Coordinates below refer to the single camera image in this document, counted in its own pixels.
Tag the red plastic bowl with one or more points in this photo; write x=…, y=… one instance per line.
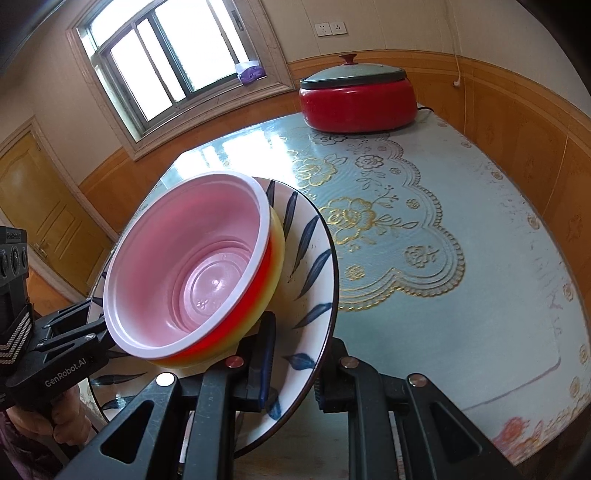
x=194, y=258

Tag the window with metal frame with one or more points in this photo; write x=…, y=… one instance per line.
x=175, y=60

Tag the person's left hand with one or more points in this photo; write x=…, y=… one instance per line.
x=69, y=424

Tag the blue striped ceramic bowl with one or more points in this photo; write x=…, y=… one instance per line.
x=309, y=258

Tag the yellow wooden door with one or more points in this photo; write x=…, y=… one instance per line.
x=41, y=207

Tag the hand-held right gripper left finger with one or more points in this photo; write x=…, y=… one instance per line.
x=265, y=364

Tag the white wall socket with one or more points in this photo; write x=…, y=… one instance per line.
x=339, y=27
x=322, y=29

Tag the yellow plastic bowl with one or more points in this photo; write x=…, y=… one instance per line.
x=278, y=258

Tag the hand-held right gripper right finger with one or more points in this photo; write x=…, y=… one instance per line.
x=332, y=383

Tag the red electric cooking pot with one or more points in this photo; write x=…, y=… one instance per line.
x=358, y=108

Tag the purple item on windowsill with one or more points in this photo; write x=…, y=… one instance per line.
x=250, y=73

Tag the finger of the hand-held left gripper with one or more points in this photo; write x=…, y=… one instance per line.
x=76, y=346
x=76, y=318

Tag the grey pot lid red knob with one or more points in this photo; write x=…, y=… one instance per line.
x=353, y=74

